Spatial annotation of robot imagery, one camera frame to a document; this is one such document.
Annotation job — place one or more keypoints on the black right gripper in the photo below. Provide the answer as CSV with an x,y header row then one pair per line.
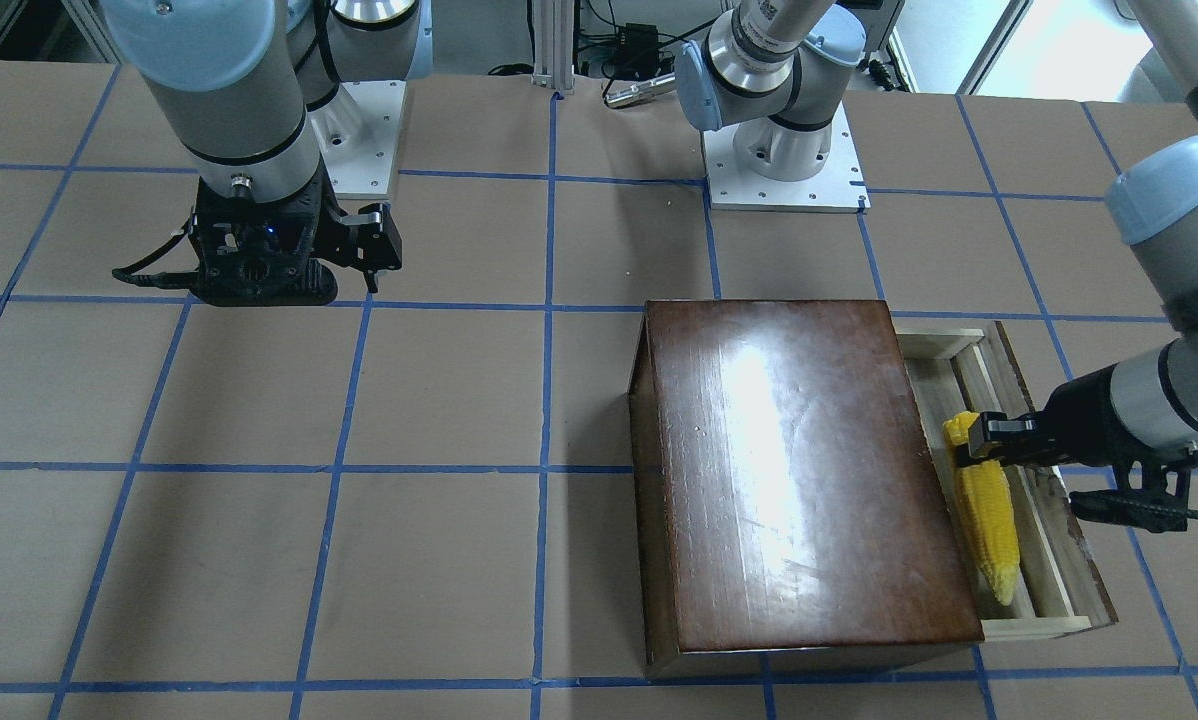
x,y
363,238

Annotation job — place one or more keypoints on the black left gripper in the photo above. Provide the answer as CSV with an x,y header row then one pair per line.
x,y
1077,411

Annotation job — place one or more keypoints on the yellow corn cob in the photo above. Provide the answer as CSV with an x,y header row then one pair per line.
x,y
984,504

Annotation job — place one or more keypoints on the dark wooden drawer box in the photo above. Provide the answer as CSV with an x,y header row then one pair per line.
x,y
795,500

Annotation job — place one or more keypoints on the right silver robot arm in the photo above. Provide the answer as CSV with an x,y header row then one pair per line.
x,y
292,169

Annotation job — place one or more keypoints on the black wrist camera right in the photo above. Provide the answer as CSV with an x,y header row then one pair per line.
x,y
369,241

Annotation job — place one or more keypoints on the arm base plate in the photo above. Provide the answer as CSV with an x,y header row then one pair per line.
x,y
359,132
760,166

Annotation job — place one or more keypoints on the aluminium frame post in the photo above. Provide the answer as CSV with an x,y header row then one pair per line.
x,y
553,37

